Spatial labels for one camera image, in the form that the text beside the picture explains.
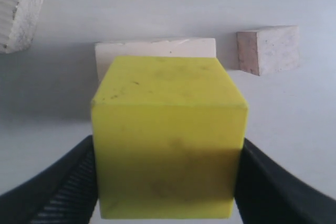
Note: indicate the medium plywood cube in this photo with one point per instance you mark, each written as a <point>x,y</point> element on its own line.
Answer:
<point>19,20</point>

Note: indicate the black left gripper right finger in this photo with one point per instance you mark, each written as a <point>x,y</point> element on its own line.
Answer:
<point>267,193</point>

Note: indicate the yellow cube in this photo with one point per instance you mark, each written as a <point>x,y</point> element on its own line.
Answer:
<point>167,133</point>

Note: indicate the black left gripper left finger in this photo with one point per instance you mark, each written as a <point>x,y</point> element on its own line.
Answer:
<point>65,192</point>

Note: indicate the large pale wooden cube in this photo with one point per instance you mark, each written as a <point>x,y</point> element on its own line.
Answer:
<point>105,52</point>

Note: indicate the small pale wooden cube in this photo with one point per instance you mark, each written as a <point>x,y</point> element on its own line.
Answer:
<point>268,50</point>

